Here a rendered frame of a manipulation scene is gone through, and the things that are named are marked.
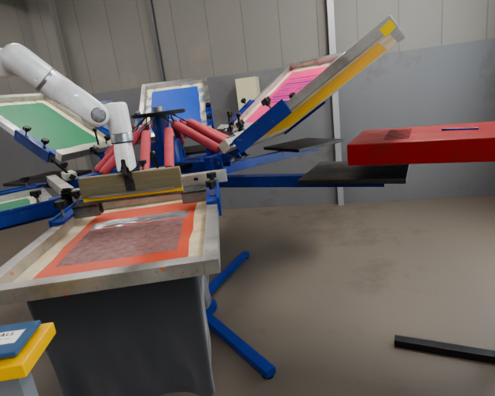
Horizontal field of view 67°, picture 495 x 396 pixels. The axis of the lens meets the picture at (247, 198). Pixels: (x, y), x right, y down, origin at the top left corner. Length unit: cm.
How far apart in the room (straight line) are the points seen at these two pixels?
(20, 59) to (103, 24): 384
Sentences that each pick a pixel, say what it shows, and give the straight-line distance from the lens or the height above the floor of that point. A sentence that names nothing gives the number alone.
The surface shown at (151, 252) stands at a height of 96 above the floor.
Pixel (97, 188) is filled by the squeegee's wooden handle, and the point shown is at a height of 110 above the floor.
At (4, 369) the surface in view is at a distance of 81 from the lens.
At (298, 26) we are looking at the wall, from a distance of 438.
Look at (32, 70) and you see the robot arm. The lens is 131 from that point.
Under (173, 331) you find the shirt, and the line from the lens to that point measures 110.
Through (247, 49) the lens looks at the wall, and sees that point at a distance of 444.
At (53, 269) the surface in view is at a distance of 117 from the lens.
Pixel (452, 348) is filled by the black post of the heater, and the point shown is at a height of 4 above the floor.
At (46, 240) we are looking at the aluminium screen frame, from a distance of 134.
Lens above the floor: 135
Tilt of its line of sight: 15 degrees down
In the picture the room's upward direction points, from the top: 7 degrees counter-clockwise
